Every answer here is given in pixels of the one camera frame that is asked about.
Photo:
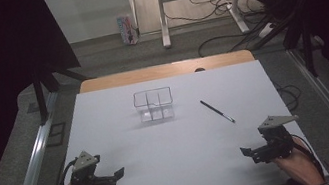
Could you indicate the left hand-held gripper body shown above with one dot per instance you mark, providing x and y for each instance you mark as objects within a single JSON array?
[{"x": 86, "y": 181}]

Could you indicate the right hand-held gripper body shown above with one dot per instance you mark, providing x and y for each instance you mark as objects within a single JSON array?
[{"x": 278, "y": 146}]

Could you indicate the black pen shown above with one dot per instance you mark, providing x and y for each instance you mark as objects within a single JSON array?
[{"x": 216, "y": 110}]

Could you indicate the clear acrylic organizer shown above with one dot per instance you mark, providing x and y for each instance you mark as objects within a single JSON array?
[{"x": 156, "y": 114}]

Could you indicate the black stand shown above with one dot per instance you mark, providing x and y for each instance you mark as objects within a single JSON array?
[
  {"x": 309, "y": 54},
  {"x": 40, "y": 99}
]

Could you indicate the wooden table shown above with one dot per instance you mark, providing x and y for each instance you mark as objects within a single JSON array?
[{"x": 149, "y": 73}]

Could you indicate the white power strip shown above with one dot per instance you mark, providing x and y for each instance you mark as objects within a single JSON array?
[{"x": 267, "y": 29}]

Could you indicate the colourful printed box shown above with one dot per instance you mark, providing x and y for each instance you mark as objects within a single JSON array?
[{"x": 127, "y": 29}]

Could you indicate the black floor frame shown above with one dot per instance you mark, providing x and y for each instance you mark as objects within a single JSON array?
[{"x": 56, "y": 135}]

